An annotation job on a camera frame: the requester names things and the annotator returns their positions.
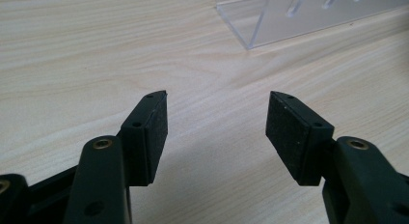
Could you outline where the clear acrylic rack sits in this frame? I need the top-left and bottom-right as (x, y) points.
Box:
(214, 0), (409, 51)

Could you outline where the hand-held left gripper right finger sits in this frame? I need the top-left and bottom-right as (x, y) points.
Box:
(265, 90), (336, 187)

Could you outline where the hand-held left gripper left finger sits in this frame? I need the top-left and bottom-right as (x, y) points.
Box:
(116, 90), (169, 187)

